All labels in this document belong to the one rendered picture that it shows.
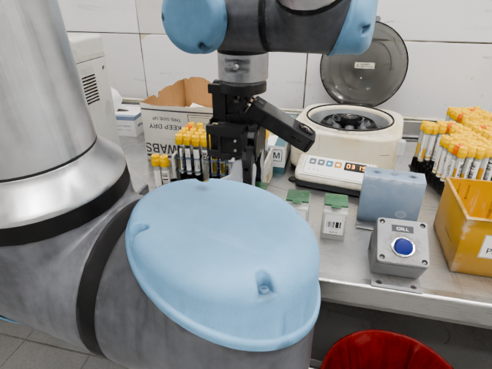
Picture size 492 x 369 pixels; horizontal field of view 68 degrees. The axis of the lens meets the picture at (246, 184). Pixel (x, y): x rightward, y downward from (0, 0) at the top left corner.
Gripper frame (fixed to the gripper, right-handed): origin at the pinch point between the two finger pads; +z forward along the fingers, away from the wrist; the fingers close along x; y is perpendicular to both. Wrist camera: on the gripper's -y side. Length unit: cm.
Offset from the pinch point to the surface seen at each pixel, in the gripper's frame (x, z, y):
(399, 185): -5.3, -2.9, -23.8
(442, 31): -58, -22, -36
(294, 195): -1.3, -0.6, -6.8
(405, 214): -5.2, 2.4, -25.8
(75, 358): -18, 94, 75
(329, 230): 0.8, 4.2, -13.4
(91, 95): -11.8, -12.4, 38.5
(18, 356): -13, 94, 96
